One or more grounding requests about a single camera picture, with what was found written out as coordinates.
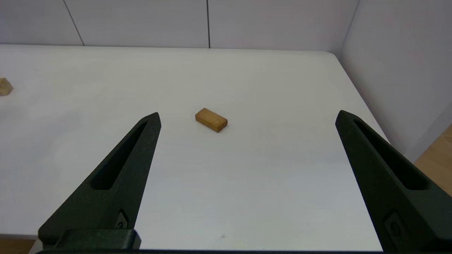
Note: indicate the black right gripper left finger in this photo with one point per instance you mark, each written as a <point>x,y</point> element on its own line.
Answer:
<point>88,208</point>

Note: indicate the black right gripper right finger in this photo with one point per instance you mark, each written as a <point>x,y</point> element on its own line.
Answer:
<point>416,211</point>

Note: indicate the rectangular wooden building block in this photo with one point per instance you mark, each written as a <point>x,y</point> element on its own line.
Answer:
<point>211,120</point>

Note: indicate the triangular wooden building block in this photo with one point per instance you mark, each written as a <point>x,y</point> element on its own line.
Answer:
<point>4,88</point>

